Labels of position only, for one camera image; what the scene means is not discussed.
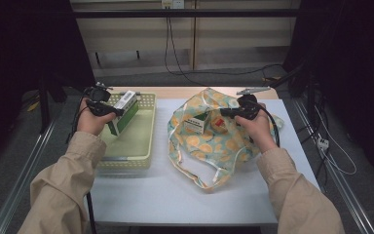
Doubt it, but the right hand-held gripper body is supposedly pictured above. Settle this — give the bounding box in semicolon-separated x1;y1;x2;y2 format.
236;86;272;121

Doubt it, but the black power cable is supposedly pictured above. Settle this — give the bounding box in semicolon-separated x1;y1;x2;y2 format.
164;8;283;87

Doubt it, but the white wall socket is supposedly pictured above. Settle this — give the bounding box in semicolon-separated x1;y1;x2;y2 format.
161;0;185;10

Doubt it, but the left hand-held gripper cable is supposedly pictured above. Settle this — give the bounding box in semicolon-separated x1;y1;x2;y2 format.
65;87;94;144

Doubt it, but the person's right hand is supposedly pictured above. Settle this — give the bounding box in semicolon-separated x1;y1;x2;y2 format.
234;102;279;154

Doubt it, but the white floor cable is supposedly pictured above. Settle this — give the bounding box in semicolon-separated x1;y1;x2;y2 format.
315;106;358;176

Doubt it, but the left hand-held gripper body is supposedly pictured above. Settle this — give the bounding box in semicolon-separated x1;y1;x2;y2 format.
85;81;114;116

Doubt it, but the orange slice print tote bag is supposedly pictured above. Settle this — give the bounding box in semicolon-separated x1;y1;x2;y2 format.
167;87;285;193

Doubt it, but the hand-held gripper cable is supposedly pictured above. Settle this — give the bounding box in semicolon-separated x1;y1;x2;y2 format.
65;87;94;144
256;105;281;147

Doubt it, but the long white green medicine box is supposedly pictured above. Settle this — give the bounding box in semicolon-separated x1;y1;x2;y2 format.
106;90;140;137

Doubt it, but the person's left hand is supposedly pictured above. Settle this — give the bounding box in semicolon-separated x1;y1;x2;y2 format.
76;97;116;137

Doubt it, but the long beige background desk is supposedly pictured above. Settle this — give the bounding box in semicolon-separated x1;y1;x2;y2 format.
69;0;301;79

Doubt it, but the square green white medicine box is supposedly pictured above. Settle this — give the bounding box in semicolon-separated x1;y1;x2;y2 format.
183;111;211;135

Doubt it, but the black stand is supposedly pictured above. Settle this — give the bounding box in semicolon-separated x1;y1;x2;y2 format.
37;72;98;135

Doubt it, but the right hand-held gripper cable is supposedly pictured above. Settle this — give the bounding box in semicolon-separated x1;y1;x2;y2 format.
256;105;281;147

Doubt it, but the aluminium floor rail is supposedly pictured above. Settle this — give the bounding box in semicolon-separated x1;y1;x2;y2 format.
0;120;57;234
290;97;374;234

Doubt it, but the pale yellow perforated plastic basket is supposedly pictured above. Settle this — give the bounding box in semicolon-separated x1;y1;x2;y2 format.
96;92;158;171

